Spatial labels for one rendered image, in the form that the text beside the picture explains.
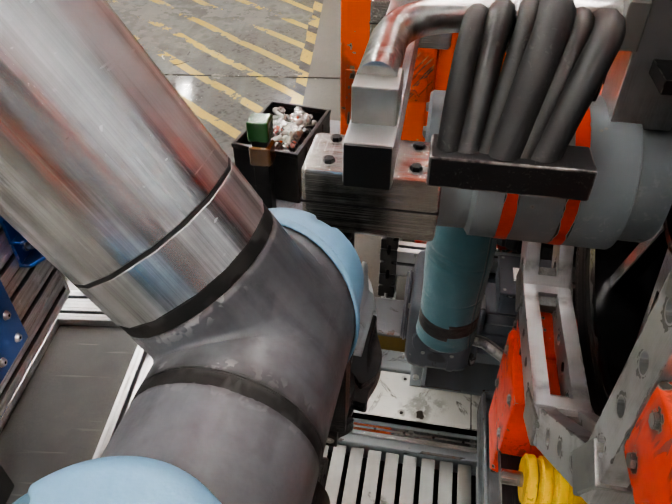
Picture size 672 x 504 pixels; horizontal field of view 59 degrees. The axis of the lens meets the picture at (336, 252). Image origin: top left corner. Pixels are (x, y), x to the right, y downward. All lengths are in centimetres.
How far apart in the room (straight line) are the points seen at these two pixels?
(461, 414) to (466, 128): 104
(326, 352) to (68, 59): 13
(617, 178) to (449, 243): 27
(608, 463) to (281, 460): 29
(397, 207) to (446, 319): 47
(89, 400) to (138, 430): 105
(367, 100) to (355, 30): 68
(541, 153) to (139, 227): 22
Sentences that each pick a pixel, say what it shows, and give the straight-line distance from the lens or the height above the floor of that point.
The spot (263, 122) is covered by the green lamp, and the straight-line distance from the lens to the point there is 106.
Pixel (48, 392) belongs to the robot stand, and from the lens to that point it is 130.
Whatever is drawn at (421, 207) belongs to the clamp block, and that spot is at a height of 93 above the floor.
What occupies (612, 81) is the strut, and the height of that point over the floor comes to 94.
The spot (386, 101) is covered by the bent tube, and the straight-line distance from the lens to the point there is 36.
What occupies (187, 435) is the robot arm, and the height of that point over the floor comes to 99.
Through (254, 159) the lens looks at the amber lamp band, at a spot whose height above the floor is 59.
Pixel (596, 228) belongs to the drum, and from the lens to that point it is 56.
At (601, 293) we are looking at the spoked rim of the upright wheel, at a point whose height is 63.
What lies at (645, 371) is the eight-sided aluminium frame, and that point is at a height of 87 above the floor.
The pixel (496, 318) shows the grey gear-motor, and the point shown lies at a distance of 113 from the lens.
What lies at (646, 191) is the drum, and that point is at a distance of 56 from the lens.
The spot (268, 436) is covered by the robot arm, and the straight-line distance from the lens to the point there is 20.
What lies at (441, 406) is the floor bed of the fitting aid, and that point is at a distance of 134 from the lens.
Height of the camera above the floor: 115
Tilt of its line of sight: 40 degrees down
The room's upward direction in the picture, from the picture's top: straight up
